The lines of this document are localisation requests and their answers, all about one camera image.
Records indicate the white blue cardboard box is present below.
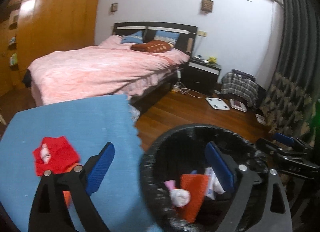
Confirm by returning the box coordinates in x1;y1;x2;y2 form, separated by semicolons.
204;167;225;200

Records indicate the red cloth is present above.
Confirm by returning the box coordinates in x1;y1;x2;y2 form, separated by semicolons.
33;136;80;176

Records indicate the orange bubble wrap sheet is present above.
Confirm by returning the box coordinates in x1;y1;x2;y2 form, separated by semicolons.
177;174;209;223

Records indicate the white tissue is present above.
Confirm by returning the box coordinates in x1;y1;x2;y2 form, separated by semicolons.
170;189;190;208

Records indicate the pink small packet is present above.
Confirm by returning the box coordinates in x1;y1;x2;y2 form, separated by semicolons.
40;143;52;164

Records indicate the black lined trash bin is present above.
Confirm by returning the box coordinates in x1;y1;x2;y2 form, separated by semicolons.
139;124;267;231

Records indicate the dark green curtain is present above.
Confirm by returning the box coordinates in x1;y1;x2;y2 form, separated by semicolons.
260;0;319;147

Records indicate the white bathroom scale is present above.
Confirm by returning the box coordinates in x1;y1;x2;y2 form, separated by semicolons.
206;97;230;110

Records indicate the blue table cloth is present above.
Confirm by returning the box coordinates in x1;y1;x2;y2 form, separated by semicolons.
0;95;159;231

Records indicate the black white nightstand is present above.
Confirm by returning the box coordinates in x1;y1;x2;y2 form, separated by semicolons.
181;57;221;96

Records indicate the yellow plush toy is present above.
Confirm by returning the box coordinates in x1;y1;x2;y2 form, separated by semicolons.
208;56;217;64

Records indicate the small wooden stool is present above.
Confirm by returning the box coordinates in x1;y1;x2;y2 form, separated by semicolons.
0;113;7;125

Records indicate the black bed headboard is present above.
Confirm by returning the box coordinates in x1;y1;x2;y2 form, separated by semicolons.
112;22;198;57

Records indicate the brown dotted pillow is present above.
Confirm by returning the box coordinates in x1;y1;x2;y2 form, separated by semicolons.
130;40;174;54

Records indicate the right blue pillow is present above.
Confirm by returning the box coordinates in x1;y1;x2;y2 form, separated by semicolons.
153;30;180;46

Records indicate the blue pillow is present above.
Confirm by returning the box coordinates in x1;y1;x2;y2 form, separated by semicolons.
153;30;180;46
120;30;143;44

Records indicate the pink quilt bed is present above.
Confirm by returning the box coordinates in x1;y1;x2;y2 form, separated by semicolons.
28;35;189;106

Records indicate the left blue pillow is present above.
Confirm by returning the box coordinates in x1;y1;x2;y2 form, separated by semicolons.
120;30;143;44

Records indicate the wooden wardrobe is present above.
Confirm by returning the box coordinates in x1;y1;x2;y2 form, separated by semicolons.
1;0;98;95

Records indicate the white charger cable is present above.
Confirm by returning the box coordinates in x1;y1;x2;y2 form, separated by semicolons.
171;70;203;99

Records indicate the right wooden wall lamp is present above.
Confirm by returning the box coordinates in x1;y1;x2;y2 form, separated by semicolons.
200;0;214;14

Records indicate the wooden wall lamp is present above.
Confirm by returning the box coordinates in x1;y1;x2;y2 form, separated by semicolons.
200;0;214;14
110;3;118;13

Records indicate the left wooden wall lamp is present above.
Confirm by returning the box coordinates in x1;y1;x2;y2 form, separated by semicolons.
110;3;118;13

